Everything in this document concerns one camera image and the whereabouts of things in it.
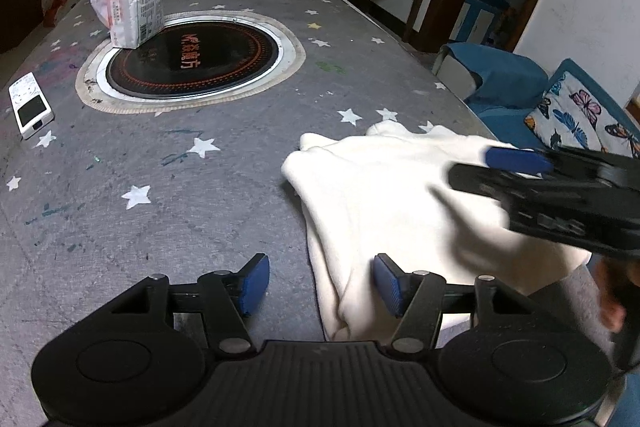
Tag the white tissue pack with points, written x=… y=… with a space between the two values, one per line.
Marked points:
x=135 y=2

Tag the person's right hand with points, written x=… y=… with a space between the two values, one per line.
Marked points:
x=612 y=292

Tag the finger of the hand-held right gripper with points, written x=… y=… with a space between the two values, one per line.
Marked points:
x=520 y=161
x=475 y=179

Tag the cream knit sweater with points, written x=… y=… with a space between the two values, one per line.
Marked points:
x=390 y=197

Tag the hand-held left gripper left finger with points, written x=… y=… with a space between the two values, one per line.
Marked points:
x=255 y=283

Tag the white remote control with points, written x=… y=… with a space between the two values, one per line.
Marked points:
x=30 y=107

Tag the round black induction cooker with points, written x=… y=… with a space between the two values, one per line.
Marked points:
x=200 y=57

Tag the blue cabinet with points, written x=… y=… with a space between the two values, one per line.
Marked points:
x=485 y=14

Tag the blue sofa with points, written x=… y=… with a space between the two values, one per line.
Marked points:
x=500 y=72

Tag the grey star tablecloth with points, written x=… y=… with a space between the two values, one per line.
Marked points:
x=150 y=217

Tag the butterfly print cushion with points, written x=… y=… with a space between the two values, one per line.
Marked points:
x=575 y=112

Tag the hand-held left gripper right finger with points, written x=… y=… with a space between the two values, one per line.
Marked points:
x=390 y=288

